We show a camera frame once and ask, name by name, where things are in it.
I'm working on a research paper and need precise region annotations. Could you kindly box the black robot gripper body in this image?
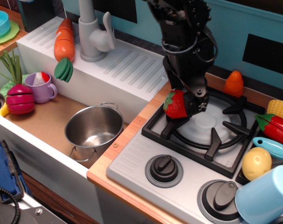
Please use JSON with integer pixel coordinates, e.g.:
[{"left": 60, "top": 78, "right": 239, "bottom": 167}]
[{"left": 162, "top": 52, "right": 211, "bottom": 98}]

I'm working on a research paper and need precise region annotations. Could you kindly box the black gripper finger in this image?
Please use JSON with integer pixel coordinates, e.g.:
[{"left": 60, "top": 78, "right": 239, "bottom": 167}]
[{"left": 183, "top": 92, "right": 209, "bottom": 117}]

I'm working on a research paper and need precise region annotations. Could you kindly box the red toy strawberry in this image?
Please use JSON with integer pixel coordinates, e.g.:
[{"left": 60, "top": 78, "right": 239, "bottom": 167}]
[{"left": 163, "top": 90, "right": 188, "bottom": 119}]

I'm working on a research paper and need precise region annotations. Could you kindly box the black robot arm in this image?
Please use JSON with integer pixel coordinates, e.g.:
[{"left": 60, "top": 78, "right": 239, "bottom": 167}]
[{"left": 147, "top": 0, "right": 218, "bottom": 119}]

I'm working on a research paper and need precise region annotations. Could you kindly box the stainless steel pot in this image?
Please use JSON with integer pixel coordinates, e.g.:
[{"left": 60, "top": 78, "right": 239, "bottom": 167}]
[{"left": 64, "top": 102, "right": 124, "bottom": 164}]

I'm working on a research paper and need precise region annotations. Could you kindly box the small orange toy carrot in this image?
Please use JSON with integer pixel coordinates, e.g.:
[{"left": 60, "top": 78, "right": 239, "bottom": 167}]
[{"left": 223, "top": 70, "right": 244, "bottom": 98}]

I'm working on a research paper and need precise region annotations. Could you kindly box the black stove burner grate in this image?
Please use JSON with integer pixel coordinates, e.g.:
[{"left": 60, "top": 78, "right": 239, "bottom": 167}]
[{"left": 141, "top": 88, "right": 265, "bottom": 178}]

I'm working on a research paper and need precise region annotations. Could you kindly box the grey toy stove top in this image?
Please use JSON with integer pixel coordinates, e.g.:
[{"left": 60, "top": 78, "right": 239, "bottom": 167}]
[{"left": 106, "top": 89, "right": 265, "bottom": 224}]

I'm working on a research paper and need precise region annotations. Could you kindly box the black left stove knob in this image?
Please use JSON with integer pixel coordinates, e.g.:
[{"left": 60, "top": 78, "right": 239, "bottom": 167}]
[{"left": 145, "top": 154, "right": 183, "bottom": 188}]

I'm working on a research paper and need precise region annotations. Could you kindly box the black stove knob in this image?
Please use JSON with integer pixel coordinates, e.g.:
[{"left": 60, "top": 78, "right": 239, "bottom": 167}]
[
  {"left": 197, "top": 180, "right": 243, "bottom": 224},
  {"left": 145, "top": 154, "right": 183, "bottom": 188}
]

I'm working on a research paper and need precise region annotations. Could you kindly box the red toy chili pepper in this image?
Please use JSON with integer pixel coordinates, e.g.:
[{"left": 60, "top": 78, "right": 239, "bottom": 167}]
[{"left": 255, "top": 114, "right": 283, "bottom": 144}]

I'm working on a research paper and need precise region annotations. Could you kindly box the yellow toy potato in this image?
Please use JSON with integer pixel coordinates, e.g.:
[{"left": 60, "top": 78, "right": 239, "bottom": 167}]
[{"left": 242, "top": 147, "right": 272, "bottom": 181}]

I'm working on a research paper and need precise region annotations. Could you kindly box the yellow toy corn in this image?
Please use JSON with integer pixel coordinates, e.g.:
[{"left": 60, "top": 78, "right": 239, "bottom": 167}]
[{"left": 267, "top": 99, "right": 283, "bottom": 118}]

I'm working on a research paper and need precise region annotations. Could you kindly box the grey toy faucet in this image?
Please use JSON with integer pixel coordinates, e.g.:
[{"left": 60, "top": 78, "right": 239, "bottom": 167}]
[{"left": 78, "top": 0, "right": 117, "bottom": 62}]

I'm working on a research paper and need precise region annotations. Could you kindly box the black right stove knob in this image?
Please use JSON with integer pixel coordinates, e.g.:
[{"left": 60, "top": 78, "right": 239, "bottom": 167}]
[{"left": 197, "top": 180, "right": 243, "bottom": 224}]

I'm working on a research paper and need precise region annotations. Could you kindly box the light blue plastic cup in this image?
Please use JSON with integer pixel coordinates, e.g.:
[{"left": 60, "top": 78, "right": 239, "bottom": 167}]
[{"left": 235, "top": 165, "right": 283, "bottom": 224}]

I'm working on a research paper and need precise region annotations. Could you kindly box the white toy sink unit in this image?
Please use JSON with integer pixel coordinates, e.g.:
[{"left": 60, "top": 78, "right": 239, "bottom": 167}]
[{"left": 0, "top": 16, "right": 183, "bottom": 224}]

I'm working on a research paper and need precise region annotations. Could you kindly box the purple toy mug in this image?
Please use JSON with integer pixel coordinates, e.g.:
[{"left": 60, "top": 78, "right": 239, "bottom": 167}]
[{"left": 24, "top": 73, "right": 58, "bottom": 104}]

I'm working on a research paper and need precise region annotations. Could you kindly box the red white toy in mug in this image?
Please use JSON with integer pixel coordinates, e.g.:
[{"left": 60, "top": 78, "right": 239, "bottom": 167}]
[{"left": 33, "top": 71, "right": 50, "bottom": 86}]

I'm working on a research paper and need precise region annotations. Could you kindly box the magenta toy beet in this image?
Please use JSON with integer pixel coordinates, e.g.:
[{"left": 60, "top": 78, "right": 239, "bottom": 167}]
[{"left": 0, "top": 51, "right": 35, "bottom": 115}]

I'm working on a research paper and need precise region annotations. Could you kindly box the green plastic plate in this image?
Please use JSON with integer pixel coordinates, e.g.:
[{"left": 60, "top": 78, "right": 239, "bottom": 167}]
[{"left": 0, "top": 20, "right": 20, "bottom": 44}]

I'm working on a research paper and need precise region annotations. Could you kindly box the yellow toy piece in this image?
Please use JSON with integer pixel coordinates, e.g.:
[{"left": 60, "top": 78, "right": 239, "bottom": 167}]
[{"left": 0, "top": 103, "right": 9, "bottom": 117}]

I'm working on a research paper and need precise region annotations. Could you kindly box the blue clamp device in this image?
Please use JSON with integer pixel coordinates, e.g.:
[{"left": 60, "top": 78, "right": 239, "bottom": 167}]
[{"left": 0, "top": 140, "right": 32, "bottom": 199}]

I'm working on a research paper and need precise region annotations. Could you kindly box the teal toy utensil handle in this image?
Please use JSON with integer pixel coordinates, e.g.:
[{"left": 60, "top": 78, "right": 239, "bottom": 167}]
[{"left": 253, "top": 137, "right": 283, "bottom": 160}]

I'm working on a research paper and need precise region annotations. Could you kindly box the black braided cable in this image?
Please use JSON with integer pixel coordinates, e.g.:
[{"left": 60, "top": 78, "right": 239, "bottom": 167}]
[{"left": 0, "top": 186, "right": 21, "bottom": 224}]

